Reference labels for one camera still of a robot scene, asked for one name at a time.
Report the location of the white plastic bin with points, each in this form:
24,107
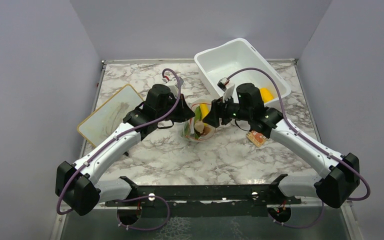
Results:
220,62

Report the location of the yellow lemon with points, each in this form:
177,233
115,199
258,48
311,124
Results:
266,95

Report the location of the clear orange zip top bag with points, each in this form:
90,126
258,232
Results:
202,138

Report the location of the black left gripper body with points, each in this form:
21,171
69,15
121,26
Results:
175,115

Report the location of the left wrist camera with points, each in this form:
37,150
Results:
172,84

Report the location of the white yellow-edged cutting board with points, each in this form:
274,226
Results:
102,122

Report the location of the yellow banana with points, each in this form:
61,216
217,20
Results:
204,109

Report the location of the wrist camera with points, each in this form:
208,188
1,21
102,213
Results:
227,88
172,84

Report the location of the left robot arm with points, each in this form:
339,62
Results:
79,184

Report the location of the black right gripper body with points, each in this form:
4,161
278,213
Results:
229,110

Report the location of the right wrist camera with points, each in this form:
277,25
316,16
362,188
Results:
227,88

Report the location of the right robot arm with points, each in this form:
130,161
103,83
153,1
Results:
337,174

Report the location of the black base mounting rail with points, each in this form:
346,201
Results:
195,201

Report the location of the green leafy vegetable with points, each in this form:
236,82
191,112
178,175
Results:
188,130

